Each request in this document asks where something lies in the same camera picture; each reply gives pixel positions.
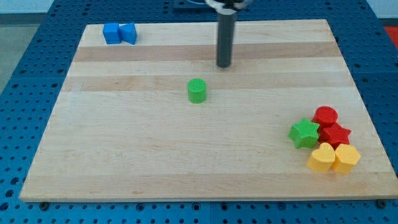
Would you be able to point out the blue triangle block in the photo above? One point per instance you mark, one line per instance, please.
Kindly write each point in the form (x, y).
(128, 33)

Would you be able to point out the green cylinder block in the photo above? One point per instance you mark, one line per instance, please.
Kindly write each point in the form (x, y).
(196, 90)

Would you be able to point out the wooden board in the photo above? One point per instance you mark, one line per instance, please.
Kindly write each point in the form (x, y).
(123, 130)

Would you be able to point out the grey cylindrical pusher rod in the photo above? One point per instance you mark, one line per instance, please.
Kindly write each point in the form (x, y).
(226, 23)

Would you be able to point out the green star block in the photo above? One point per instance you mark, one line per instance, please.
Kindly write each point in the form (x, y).
(304, 134)

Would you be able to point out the blue cube block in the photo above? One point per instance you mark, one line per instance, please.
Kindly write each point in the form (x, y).
(111, 33)

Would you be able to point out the red cylinder block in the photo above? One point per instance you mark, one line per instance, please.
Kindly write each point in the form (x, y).
(325, 116)

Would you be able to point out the yellow heart block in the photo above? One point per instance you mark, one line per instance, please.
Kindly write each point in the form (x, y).
(321, 159)

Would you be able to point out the red star block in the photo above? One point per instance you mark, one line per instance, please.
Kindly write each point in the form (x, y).
(334, 135)

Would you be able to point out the yellow hexagon block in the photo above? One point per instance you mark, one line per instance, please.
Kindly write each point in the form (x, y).
(346, 157)

